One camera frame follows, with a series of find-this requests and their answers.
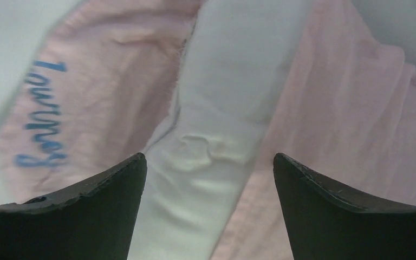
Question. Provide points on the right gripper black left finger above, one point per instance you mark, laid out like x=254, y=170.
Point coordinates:
x=92, y=219

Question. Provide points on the pink and blue pillowcase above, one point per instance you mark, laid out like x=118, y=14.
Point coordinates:
x=105, y=78

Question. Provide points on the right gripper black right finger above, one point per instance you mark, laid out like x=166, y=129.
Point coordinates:
x=326, y=219

